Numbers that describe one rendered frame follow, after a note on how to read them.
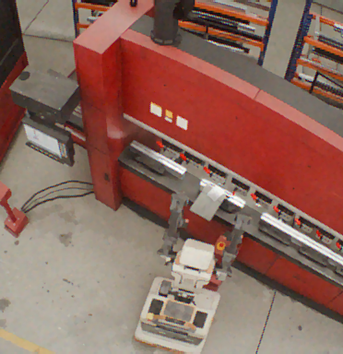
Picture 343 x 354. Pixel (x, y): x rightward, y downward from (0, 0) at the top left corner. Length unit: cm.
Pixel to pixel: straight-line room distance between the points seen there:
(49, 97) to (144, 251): 208
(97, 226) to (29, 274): 90
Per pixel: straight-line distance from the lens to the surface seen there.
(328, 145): 293
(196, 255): 343
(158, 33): 312
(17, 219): 503
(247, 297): 483
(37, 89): 347
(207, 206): 399
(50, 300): 481
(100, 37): 323
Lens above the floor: 458
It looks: 61 degrees down
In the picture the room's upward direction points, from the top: 6 degrees clockwise
